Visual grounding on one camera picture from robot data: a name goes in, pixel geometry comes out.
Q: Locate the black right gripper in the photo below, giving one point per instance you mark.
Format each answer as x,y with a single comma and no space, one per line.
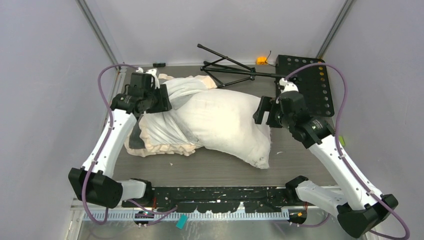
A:
267,104

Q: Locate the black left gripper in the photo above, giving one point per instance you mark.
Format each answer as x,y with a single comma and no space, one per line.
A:
164,104

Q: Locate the grey cream ruffled pillowcase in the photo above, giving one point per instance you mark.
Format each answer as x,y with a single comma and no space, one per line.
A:
164,132

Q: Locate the white pillow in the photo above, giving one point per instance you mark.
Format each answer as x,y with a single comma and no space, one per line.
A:
222,120

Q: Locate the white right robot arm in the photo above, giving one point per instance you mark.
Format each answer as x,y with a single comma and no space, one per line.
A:
360,206

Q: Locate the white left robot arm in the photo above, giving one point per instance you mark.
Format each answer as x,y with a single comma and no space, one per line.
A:
93,182

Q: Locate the black perforated metal plate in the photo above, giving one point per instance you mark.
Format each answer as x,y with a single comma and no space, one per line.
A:
313,82

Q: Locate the orange round object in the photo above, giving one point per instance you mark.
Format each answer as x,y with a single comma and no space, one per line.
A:
262,60

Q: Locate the black folded tripod stand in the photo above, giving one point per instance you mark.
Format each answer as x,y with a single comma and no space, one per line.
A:
214,67

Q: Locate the teal tape piece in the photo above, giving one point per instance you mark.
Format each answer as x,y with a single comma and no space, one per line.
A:
182,221

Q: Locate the small black wall clip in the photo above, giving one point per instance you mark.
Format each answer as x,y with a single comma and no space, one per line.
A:
159,64

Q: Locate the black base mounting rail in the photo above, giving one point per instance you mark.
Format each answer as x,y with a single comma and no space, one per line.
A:
254,199

